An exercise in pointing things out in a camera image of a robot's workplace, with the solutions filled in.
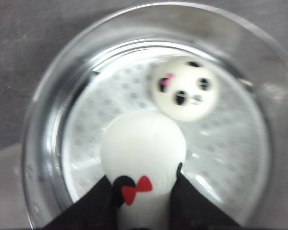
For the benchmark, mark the panda bun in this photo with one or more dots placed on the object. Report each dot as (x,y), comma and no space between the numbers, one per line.
(184,88)
(140,155)

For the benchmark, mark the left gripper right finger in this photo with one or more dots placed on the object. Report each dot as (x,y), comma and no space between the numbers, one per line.
(190,210)

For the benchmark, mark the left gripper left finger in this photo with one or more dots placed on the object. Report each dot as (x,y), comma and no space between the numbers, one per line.
(94,211)

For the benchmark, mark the stainless steel steamer pot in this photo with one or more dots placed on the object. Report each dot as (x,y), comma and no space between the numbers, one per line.
(158,30)

